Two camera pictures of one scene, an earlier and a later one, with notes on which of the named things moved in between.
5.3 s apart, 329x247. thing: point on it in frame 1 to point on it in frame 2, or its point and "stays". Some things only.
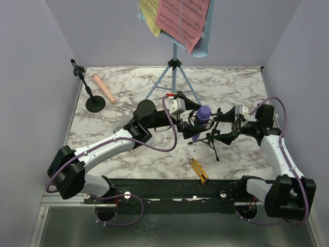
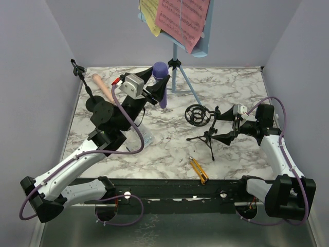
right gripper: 238,126 stays
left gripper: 188,130 to 156,90
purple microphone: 203,115 to 161,70
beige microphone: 97,78 stays
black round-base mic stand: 93,104 stays
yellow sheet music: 148,9 stays
